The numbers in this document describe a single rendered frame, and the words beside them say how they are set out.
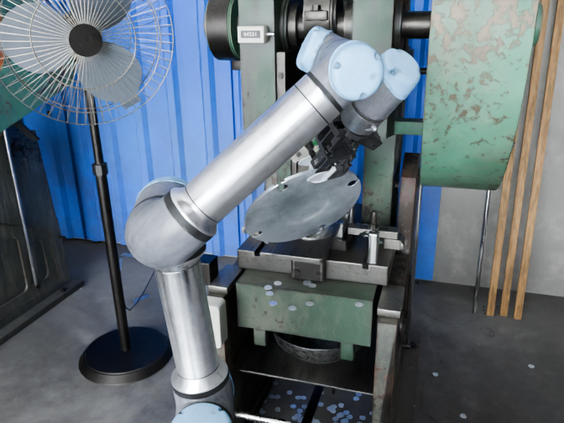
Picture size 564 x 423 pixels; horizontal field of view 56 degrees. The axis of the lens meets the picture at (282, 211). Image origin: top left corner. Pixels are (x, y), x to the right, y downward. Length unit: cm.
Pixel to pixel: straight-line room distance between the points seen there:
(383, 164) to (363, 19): 54
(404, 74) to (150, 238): 47
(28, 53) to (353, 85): 129
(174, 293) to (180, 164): 208
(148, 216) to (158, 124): 227
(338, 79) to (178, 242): 33
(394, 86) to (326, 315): 79
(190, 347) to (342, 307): 56
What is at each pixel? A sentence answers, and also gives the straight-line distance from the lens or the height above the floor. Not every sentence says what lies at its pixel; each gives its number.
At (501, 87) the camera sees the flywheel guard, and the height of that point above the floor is 123.
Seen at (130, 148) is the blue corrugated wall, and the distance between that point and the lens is 319.
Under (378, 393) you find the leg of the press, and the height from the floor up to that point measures 40.
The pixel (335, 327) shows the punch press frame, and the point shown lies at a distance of 151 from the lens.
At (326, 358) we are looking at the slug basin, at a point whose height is 37.
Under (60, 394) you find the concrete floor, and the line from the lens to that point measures 232.
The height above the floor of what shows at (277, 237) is 84.
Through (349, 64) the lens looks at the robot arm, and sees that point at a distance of 73.
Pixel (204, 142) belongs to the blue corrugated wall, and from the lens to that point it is 295.
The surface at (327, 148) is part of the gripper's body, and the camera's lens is 101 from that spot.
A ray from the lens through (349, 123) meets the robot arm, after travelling 96.
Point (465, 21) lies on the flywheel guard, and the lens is 107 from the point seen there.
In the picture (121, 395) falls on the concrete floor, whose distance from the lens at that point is 223.
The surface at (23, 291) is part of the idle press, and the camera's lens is 285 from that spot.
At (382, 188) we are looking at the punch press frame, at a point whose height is 83.
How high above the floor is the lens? 137
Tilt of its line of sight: 21 degrees down
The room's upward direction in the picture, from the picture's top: 1 degrees counter-clockwise
